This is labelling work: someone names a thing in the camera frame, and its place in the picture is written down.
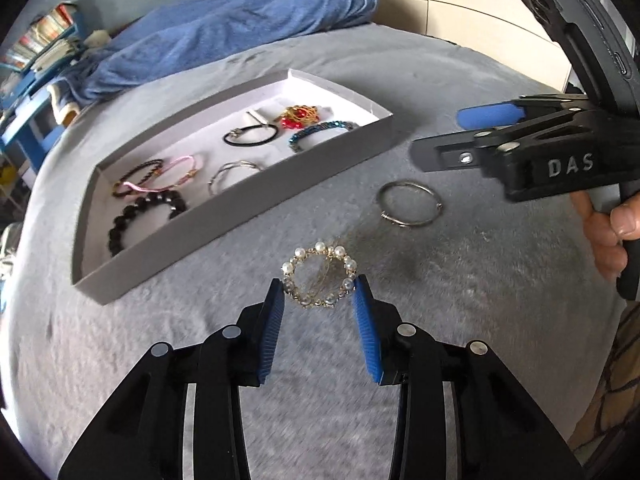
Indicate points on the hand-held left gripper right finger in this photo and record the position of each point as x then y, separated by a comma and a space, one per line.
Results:
367, 337

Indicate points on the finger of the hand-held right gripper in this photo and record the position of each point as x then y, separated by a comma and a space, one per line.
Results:
487, 116
440, 156

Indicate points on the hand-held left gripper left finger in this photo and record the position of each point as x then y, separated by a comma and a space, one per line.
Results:
270, 332

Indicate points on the silver bangle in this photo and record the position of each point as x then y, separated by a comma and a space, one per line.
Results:
406, 224
235, 163

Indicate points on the red and gold ornament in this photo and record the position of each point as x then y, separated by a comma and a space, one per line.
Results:
299, 116

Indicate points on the shallow grey cardboard box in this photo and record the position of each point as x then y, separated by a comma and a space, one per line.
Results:
197, 130

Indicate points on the person's right hand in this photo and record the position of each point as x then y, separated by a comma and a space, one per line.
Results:
607, 245

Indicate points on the patterned clothing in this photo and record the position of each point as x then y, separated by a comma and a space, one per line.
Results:
617, 385

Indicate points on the blue blanket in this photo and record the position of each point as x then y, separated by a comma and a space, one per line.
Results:
225, 20

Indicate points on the yellow object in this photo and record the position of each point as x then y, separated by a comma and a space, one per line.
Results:
6, 175

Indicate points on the grey white cloth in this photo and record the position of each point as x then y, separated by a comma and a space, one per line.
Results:
62, 105

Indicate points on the blue shelf with books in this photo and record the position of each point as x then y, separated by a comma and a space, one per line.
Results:
20, 125

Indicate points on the white plush toy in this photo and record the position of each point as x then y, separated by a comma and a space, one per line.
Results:
97, 37

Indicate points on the stack of papers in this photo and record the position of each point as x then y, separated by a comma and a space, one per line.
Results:
55, 52

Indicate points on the row of books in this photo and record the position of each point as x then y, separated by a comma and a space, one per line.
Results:
40, 35

